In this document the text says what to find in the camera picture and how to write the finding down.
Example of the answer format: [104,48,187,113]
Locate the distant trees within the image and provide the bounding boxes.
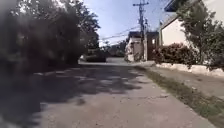
[106,40,128,58]

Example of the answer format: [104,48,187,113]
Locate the dark vehicle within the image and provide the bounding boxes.
[81,48,108,64]

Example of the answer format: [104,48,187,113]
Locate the small pale building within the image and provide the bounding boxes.
[124,30,160,63]

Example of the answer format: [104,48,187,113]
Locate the grey concrete road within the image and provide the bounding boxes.
[0,57,218,128]

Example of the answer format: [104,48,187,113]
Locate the utility pole with crossarms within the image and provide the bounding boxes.
[132,0,150,61]

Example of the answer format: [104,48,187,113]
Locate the green hedge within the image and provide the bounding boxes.
[151,42,224,71]

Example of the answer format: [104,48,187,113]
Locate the white building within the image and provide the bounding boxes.
[158,0,224,48]

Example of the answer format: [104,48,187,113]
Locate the row of trees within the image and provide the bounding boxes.
[0,0,101,73]

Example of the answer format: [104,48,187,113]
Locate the gravel and grass strip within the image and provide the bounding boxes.
[134,65,224,128]

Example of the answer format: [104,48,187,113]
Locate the grey concrete side pavement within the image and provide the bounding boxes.
[148,65,224,100]

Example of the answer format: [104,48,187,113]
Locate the tree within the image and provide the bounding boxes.
[175,0,224,66]

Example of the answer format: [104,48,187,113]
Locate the overhead wires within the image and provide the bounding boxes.
[98,0,174,44]

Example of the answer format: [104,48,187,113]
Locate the low white wall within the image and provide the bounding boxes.
[154,62,224,78]

